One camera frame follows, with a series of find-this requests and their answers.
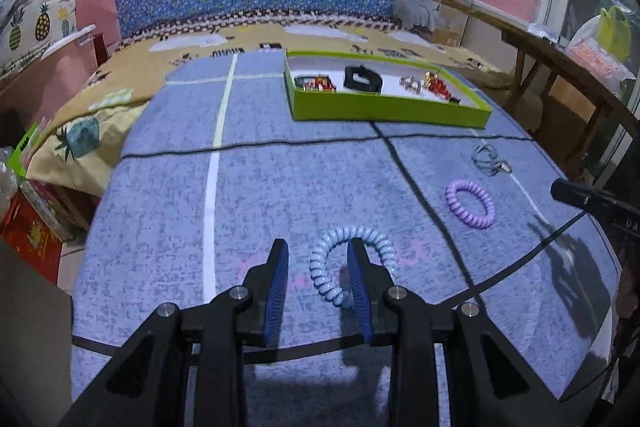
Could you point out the printed cardboard box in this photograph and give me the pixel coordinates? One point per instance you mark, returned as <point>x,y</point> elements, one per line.
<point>440,7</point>

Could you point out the green paper bag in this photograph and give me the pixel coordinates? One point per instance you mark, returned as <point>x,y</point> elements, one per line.
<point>22,152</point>

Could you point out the wide black wristband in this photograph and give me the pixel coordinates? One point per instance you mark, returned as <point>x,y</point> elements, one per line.
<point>372,82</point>

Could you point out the pink packet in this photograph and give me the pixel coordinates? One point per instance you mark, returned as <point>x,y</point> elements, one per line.
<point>600,64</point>

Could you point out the green shallow cardboard box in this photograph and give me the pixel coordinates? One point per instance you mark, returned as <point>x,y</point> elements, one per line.
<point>380,112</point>

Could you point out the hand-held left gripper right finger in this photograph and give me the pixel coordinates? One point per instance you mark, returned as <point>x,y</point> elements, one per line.
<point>360,292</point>

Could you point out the blue lined blanket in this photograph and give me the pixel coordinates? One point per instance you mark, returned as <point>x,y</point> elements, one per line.
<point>165,232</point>

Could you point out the yellow printed bedsheet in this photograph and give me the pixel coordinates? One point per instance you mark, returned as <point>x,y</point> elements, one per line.
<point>125,77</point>

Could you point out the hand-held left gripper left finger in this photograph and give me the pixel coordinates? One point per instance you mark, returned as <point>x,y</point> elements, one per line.
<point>277,292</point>

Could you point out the yellow-green bag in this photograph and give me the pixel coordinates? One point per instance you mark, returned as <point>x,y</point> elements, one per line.
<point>615,32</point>

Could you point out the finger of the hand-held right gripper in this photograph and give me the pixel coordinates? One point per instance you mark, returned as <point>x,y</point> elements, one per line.
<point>580,196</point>

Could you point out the pink storage box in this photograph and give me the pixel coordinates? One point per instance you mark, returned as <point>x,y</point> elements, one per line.
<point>55,77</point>

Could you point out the red box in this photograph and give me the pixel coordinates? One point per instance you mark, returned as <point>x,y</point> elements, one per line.
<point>30,237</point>

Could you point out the red bead grape ornament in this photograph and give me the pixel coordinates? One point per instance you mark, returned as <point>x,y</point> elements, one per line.
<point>439,84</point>

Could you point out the white plastic bag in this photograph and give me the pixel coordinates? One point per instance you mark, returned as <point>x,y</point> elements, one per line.
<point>7,187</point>

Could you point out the small white packet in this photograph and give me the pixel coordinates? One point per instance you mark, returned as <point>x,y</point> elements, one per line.
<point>542,33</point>

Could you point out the pineapple print pillow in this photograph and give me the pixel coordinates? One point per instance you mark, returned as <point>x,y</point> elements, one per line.
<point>35,22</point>

